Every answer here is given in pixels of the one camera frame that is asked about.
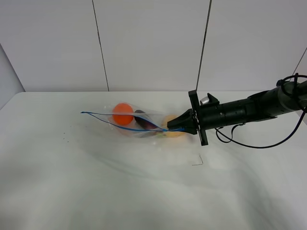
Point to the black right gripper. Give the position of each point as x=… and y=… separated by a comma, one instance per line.
x=207, y=117

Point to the clear zip bag blue seal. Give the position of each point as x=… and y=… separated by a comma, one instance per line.
x=102, y=124

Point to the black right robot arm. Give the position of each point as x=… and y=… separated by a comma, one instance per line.
x=288, y=96

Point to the purple eggplant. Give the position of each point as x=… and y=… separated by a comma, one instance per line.
x=145, y=122

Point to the orange ball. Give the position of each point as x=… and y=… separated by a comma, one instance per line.
x=122, y=114

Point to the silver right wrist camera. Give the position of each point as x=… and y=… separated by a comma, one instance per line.
x=209, y=100

